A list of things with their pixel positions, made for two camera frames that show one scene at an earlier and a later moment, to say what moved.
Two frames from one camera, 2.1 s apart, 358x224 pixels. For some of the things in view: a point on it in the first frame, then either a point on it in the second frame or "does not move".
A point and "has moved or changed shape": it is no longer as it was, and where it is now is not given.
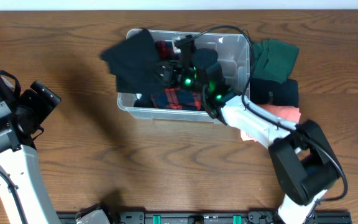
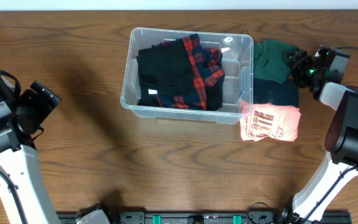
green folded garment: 273,60 does not move
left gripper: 41,108 does not move
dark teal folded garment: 271,93 does not move
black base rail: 210,218 does not move
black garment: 135,63 has moved or changed shape
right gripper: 171,79 -> 303,59
